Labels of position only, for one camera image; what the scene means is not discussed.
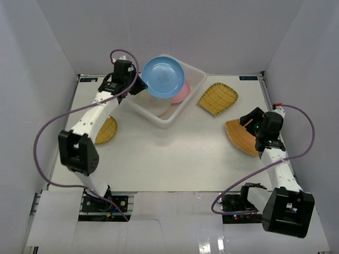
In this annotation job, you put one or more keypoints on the pink round plate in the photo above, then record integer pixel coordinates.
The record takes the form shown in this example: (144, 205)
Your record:
(182, 95)

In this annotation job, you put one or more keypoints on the blue round plate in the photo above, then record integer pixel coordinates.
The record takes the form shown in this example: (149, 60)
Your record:
(164, 77)

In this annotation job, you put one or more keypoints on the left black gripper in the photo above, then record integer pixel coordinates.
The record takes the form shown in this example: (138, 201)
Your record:
(138, 86)

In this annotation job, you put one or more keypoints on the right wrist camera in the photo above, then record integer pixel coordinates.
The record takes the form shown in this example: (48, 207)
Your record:
(277, 108)

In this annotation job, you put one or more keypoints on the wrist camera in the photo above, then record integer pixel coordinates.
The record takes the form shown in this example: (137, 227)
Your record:
(277, 108)
(113, 60)

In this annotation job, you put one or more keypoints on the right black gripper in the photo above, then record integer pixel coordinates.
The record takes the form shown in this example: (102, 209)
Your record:
(257, 115)

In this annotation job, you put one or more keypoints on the yellow woven plate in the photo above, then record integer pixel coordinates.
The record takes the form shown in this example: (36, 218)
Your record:
(107, 131)

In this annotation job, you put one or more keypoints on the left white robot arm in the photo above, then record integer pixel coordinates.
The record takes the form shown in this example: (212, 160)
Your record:
(76, 146)

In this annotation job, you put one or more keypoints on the white plastic bin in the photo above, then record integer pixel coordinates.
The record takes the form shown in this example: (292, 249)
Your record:
(195, 77)

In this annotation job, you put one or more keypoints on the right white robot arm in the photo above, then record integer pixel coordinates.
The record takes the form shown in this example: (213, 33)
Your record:
(287, 209)

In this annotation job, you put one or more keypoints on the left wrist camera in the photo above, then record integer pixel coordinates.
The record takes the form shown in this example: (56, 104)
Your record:
(113, 60)

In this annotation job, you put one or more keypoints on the orange woven fan plate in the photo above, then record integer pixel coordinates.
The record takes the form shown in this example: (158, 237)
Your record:
(240, 138)

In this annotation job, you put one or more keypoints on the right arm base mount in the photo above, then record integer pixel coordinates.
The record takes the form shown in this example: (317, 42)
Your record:
(243, 211)

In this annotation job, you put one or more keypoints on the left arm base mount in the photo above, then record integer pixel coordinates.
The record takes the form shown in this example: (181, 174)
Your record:
(94, 209)

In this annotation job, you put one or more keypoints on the yellow green-rimmed bamboo plate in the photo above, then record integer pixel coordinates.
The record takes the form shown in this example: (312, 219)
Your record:
(218, 98)

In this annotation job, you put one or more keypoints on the cream round plate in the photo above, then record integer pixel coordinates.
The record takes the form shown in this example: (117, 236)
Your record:
(154, 105)

